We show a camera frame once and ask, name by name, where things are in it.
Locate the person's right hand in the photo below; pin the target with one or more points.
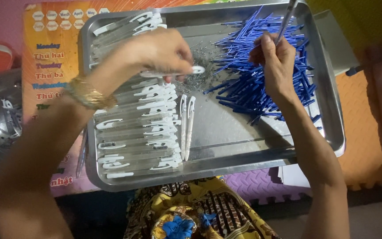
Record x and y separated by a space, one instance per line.
277 66

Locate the person's left hand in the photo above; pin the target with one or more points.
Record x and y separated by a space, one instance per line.
157 53

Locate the person's left fingers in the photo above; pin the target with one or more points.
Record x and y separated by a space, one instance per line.
181 71

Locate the clear white-clip pen barrel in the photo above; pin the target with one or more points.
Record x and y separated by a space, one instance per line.
177 72

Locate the clear assembled pen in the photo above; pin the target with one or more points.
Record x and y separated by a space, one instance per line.
285 21

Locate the heap of small metal springs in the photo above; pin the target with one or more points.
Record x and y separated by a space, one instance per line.
199 68

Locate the pile of clear pen barrels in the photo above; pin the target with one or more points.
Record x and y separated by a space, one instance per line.
138 126

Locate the steel tray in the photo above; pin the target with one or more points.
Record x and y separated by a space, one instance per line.
220 139

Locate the pile of blue pen refills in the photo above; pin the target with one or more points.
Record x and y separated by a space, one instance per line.
264 73

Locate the clear pen beside tray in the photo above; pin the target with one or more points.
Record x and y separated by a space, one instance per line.
81 152

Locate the colourful calendar poster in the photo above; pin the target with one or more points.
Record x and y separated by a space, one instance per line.
50 99

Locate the purple foam floor mat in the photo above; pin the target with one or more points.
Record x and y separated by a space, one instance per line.
260 187

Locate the person's patterned yellow clothing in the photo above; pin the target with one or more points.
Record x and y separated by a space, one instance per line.
194 212

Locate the white paper sheets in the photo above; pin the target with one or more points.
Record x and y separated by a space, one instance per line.
292 176

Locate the grey flat lid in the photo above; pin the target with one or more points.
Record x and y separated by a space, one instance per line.
335 43

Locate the orange foam floor mat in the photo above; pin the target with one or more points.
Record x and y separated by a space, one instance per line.
363 132

